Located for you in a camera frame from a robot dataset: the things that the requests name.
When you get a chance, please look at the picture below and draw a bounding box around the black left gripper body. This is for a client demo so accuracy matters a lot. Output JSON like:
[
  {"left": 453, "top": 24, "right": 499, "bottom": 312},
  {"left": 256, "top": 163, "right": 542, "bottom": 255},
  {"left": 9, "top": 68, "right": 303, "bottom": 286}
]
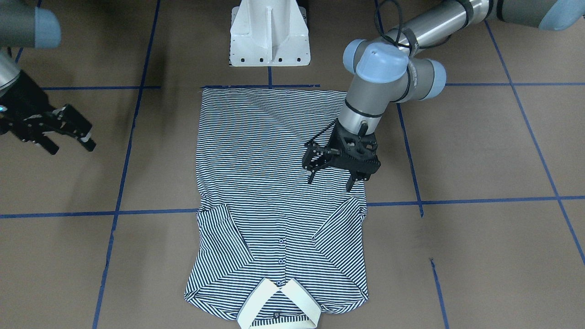
[{"left": 303, "top": 119, "right": 381, "bottom": 176}]

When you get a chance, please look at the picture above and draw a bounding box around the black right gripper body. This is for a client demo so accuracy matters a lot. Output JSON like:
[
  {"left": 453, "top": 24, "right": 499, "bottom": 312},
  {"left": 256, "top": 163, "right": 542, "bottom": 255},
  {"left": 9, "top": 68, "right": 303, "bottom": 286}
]
[{"left": 1, "top": 71, "right": 90, "bottom": 143}]

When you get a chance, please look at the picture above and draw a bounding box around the navy white striped polo shirt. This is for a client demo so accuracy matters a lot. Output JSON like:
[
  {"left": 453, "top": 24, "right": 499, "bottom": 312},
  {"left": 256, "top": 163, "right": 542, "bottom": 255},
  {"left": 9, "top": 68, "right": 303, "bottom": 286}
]
[{"left": 184, "top": 88, "right": 368, "bottom": 329}]

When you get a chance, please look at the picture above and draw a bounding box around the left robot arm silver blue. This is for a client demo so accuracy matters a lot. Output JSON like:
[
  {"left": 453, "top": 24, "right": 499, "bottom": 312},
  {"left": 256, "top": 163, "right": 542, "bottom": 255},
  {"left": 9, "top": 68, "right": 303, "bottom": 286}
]
[{"left": 302, "top": 0, "right": 585, "bottom": 191}]

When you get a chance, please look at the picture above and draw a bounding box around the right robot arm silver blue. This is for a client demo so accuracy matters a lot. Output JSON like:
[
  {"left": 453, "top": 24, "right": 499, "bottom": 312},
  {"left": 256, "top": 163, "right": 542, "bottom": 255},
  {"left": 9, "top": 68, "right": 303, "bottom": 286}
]
[{"left": 0, "top": 0, "right": 96, "bottom": 154}]

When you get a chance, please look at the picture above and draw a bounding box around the brown paper table cover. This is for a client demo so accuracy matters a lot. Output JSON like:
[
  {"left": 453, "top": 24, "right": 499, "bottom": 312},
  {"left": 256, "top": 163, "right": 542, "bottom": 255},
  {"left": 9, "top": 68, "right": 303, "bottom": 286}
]
[{"left": 1, "top": 0, "right": 585, "bottom": 329}]

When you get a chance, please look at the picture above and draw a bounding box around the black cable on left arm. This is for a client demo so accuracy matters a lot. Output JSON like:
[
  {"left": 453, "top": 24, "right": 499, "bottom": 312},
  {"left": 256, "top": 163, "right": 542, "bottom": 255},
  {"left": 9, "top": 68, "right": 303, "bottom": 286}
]
[{"left": 311, "top": 0, "right": 425, "bottom": 147}]

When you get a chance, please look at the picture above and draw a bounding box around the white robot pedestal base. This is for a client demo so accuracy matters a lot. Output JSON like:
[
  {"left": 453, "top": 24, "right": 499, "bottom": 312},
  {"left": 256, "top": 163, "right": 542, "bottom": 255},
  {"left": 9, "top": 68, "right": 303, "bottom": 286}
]
[{"left": 229, "top": 0, "right": 311, "bottom": 67}]

